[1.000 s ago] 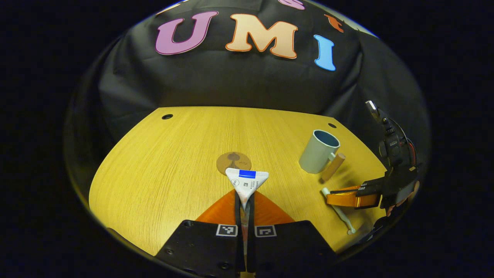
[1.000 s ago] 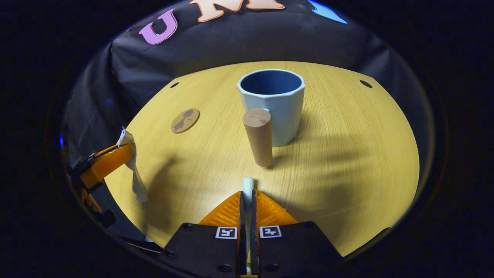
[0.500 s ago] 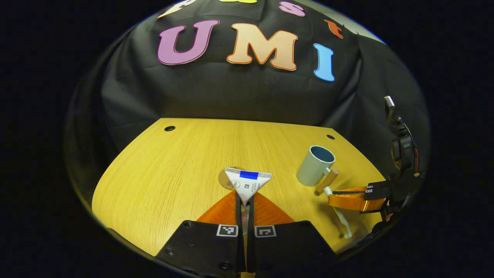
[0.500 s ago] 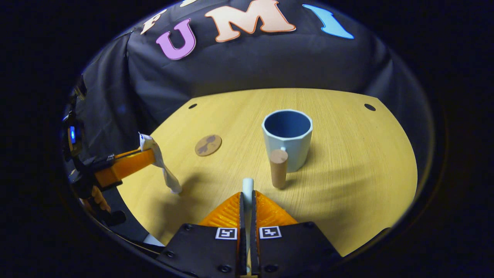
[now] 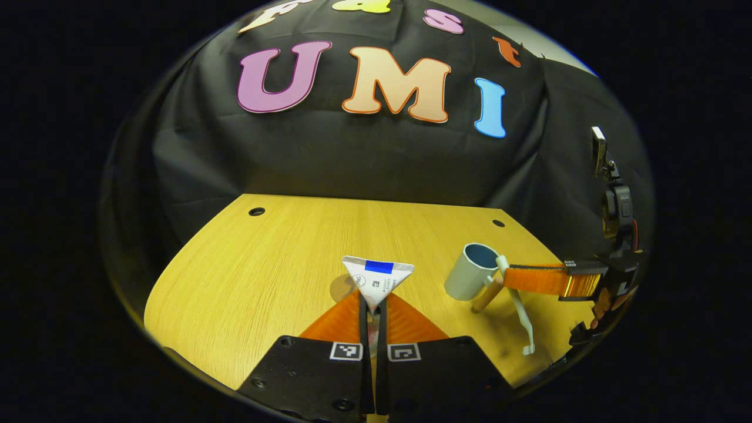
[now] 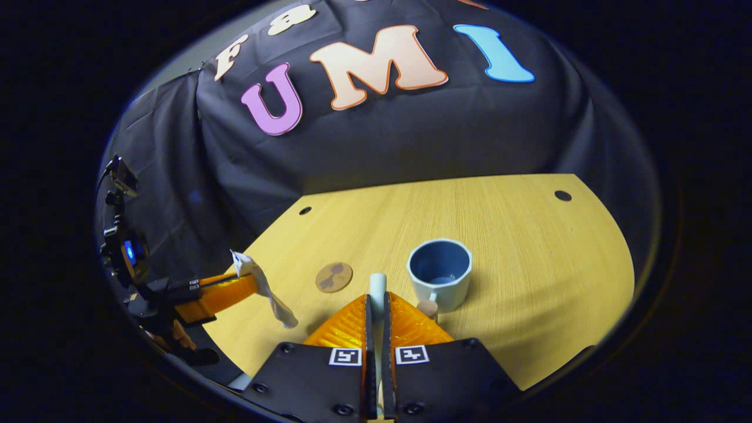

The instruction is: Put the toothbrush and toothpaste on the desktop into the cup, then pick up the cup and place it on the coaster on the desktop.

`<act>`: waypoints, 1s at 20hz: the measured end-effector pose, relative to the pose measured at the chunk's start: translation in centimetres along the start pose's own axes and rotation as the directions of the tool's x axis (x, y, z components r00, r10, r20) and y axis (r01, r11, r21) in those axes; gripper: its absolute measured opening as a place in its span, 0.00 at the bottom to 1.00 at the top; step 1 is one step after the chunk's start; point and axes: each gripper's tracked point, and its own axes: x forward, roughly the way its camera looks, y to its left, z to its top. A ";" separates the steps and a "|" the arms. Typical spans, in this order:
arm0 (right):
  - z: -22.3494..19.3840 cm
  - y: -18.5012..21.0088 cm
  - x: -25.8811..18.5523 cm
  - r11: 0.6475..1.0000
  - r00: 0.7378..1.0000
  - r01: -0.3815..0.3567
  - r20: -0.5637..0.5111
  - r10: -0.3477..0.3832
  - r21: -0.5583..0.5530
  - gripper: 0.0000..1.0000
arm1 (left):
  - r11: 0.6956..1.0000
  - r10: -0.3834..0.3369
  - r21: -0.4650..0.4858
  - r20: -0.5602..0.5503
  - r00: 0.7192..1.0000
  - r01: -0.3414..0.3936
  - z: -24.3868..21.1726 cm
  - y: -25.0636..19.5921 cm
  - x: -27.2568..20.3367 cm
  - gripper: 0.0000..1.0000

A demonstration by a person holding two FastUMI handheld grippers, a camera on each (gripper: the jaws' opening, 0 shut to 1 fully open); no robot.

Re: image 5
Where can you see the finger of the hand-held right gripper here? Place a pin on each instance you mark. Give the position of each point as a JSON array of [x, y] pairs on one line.
[[540, 280]]

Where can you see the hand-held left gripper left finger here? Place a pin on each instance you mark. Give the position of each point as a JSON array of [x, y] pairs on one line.
[[329, 382]]

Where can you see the pale green toothbrush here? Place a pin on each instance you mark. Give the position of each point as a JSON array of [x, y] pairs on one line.
[[520, 311]]

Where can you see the white toothpaste tube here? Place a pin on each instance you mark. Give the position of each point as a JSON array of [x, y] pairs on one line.
[[376, 282]]

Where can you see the black backdrop cloth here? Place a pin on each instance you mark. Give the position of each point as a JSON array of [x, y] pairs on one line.
[[352, 158]]

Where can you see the round wooden coaster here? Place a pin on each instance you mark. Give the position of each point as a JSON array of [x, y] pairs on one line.
[[339, 289]]

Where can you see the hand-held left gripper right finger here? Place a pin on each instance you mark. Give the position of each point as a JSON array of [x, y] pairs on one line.
[[435, 376]]

